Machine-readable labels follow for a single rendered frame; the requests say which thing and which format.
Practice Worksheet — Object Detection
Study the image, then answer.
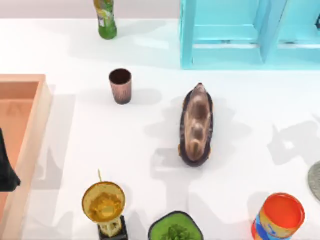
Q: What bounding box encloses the brown wooden stapler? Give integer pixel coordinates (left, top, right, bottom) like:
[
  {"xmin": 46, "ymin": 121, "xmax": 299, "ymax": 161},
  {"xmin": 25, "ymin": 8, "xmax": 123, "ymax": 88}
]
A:
[{"xmin": 177, "ymin": 82, "xmax": 215, "ymax": 168}]

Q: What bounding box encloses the brown cup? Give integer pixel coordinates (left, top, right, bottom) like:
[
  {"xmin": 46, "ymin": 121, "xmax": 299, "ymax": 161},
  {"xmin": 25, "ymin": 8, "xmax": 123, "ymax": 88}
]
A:
[{"xmin": 108, "ymin": 68, "xmax": 133, "ymax": 106}]

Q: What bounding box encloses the gold trophy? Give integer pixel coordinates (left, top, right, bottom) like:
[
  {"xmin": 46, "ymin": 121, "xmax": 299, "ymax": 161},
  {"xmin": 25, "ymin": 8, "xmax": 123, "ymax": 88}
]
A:
[{"xmin": 81, "ymin": 168, "xmax": 129, "ymax": 240}]

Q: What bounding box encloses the green bottle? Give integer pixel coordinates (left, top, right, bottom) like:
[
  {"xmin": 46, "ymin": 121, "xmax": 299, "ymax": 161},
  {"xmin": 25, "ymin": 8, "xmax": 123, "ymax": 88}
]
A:
[{"xmin": 93, "ymin": 0, "xmax": 118, "ymax": 40}]

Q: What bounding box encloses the light blue rack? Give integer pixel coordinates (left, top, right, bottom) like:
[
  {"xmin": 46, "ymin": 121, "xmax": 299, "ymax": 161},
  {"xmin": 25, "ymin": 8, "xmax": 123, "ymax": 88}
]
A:
[{"xmin": 178, "ymin": 0, "xmax": 320, "ymax": 71}]

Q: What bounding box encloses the black pot with green plant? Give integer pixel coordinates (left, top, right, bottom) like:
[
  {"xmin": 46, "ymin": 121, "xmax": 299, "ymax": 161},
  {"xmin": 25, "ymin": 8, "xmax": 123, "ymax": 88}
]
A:
[{"xmin": 147, "ymin": 210, "xmax": 204, "ymax": 240}]

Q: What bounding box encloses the salmon-coloured shallow box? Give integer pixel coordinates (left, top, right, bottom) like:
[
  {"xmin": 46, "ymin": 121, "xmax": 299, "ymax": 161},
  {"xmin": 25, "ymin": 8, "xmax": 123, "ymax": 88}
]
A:
[{"xmin": 0, "ymin": 73, "xmax": 54, "ymax": 240}]

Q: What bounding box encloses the orange and blue can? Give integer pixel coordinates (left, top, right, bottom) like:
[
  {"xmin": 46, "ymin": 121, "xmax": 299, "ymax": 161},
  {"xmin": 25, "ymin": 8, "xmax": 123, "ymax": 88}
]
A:
[{"xmin": 251, "ymin": 192, "xmax": 306, "ymax": 240}]

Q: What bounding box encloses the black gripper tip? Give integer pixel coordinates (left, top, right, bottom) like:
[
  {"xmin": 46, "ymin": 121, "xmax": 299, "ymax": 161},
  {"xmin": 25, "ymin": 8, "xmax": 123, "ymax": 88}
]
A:
[{"xmin": 0, "ymin": 127, "xmax": 22, "ymax": 193}]

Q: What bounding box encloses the grey round coaster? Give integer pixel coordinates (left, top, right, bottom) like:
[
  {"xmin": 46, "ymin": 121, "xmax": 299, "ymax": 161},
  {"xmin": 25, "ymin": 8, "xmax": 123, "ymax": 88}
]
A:
[{"xmin": 307, "ymin": 161, "xmax": 320, "ymax": 202}]

